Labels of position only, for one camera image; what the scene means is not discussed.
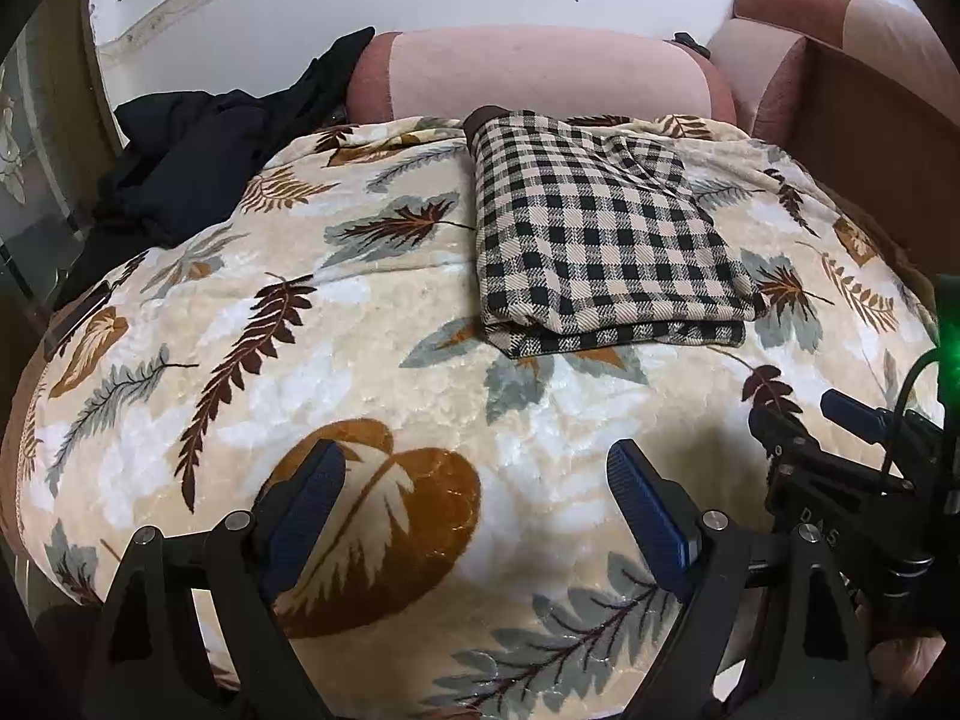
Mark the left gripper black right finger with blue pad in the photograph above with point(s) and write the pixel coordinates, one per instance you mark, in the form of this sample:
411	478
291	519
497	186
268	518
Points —
806	658

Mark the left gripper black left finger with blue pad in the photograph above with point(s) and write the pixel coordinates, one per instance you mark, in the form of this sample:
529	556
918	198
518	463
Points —
189	630

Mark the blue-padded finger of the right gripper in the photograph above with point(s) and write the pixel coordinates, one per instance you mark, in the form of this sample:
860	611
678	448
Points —
875	426

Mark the black beige checkered jacket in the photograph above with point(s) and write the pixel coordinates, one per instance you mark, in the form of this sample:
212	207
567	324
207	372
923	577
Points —
589	240

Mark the person right hand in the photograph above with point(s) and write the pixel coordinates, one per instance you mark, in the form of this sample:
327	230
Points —
900	665

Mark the beige leaf pattern blanket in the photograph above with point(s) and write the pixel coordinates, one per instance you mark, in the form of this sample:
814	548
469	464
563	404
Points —
475	561

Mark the glass cabinet door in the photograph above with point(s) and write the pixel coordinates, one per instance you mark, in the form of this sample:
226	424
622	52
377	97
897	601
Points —
49	145

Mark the small black object on pillow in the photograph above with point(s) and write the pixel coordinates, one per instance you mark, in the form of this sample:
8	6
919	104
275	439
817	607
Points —
685	40

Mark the black garment pile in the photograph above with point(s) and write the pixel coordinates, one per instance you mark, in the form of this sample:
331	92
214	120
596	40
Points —
191	154

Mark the pink bolster pillow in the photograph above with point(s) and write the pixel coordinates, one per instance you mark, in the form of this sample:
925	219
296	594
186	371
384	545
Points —
562	72

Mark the brown wooden bed frame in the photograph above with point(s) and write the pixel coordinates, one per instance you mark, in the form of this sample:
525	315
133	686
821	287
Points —
884	149

